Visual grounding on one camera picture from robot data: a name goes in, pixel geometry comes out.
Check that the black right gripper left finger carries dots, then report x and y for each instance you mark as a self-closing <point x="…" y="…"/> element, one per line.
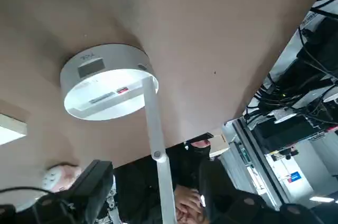
<point x="92" y="179"/>

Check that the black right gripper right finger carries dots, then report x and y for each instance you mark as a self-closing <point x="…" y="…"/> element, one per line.
<point x="251" y="208"/>

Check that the white foldable desk lamp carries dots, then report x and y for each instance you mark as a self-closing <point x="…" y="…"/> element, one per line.
<point x="105" y="57"/>

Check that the pink plush toy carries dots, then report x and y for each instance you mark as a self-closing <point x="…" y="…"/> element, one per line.
<point x="63" y="173"/>

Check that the person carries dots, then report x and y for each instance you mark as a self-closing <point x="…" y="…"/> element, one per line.
<point x="137" y="181"/>

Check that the black equipment box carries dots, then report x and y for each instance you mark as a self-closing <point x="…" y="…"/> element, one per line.
<point x="285" y="131"/>

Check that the white and blue book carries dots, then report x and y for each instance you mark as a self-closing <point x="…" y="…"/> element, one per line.
<point x="10" y="129"/>

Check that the aluminium frame rail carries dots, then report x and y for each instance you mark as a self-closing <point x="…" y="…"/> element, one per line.
<point x="251" y="142"/>

